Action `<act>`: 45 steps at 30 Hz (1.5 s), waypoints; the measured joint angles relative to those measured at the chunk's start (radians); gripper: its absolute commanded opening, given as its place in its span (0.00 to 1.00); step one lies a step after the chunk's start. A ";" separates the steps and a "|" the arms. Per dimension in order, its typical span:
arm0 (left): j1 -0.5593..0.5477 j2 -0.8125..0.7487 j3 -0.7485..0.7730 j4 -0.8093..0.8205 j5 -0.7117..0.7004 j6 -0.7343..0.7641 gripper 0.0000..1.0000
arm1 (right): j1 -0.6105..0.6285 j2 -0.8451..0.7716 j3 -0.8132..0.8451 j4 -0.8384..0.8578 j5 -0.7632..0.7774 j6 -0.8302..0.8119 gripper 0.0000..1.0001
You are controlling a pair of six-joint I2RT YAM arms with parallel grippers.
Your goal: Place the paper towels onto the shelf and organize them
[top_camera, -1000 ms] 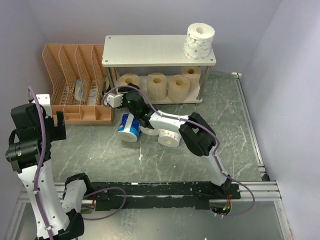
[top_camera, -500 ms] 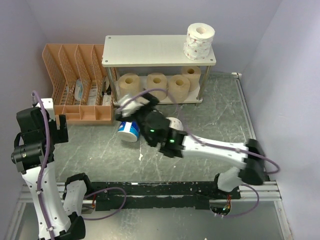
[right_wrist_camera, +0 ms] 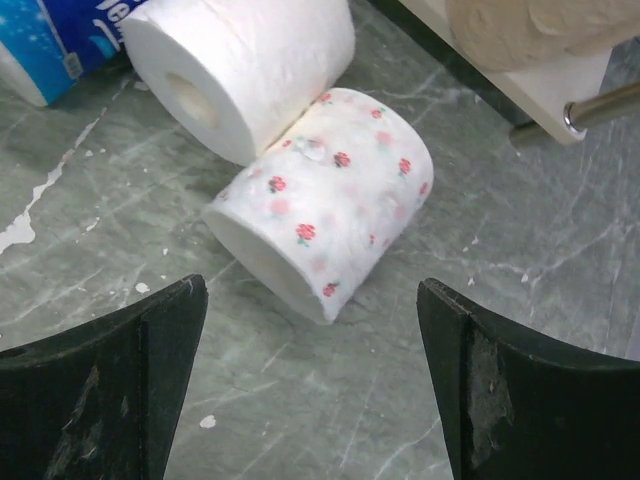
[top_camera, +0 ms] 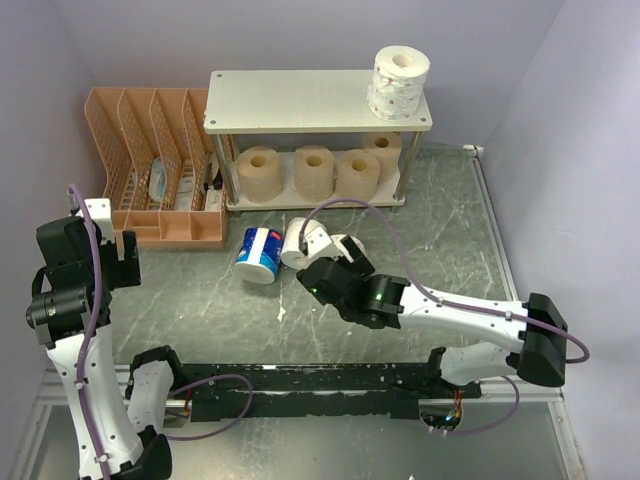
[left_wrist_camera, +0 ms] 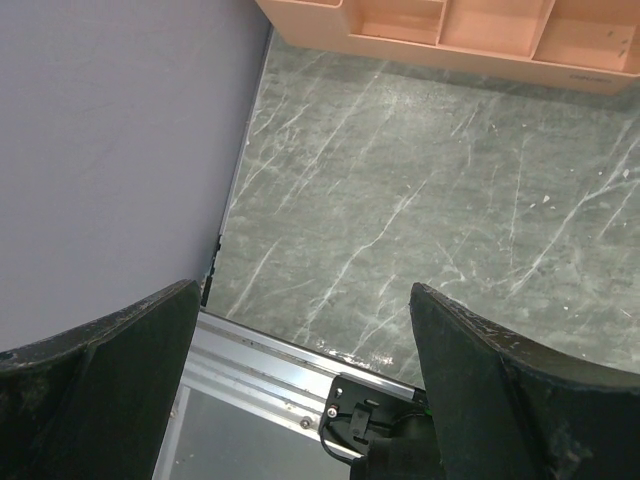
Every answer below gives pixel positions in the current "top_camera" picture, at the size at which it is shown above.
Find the white floral roll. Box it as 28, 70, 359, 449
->
367, 45, 431, 121
331, 234, 367, 261

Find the brown paper roll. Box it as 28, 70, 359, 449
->
335, 149, 380, 201

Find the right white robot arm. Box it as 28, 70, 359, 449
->
297, 239, 568, 398

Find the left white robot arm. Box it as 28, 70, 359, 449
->
26, 216, 187, 479

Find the white two-tier metal shelf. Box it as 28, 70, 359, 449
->
204, 70, 433, 212

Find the plain white paper roll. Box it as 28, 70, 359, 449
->
280, 217, 308, 270

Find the blue wrapped paper roll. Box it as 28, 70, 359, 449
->
234, 227, 284, 285

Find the tissue pack in organizer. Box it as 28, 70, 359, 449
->
148, 157, 175, 204

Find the orange plastic file organizer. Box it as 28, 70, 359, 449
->
84, 87, 228, 250

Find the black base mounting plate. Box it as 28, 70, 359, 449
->
174, 363, 481, 422

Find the black pen in organizer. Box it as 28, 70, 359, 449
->
201, 153, 212, 194

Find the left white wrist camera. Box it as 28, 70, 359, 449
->
85, 198, 116, 246

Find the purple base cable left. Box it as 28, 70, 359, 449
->
162, 373, 257, 442

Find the white wall plug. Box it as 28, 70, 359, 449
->
463, 144, 484, 156

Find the aluminium frame rail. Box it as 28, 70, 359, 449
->
469, 149, 584, 480

